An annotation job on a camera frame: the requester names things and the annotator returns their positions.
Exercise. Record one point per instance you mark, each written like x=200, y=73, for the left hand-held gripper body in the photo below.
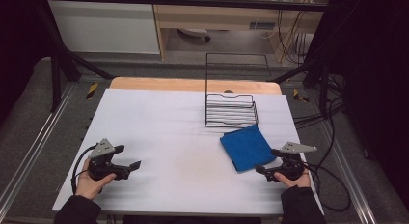
x=103, y=167

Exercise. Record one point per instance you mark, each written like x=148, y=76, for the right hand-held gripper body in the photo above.
x=291, y=167

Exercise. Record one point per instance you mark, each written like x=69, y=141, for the blue cloth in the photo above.
x=246, y=148

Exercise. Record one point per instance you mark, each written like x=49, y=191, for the person's right hand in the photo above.
x=299, y=183

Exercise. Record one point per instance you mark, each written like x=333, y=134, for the person's left hand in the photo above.
x=88, y=185

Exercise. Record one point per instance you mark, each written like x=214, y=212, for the white table cover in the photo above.
x=167, y=137

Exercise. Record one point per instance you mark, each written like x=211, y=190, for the yellow black floor tape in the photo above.
x=300, y=96
x=92, y=91

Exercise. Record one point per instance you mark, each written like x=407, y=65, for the wooden table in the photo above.
x=180, y=84

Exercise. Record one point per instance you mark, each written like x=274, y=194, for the white cabinet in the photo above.
x=103, y=27

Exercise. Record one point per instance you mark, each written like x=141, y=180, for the white chair base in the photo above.
x=195, y=33

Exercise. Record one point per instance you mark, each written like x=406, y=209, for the light wooden desk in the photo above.
x=222, y=19

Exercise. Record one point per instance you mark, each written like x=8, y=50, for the aluminium rail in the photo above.
x=30, y=150
x=350, y=175

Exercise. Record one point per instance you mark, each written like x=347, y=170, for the black metal frame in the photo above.
x=61, y=63

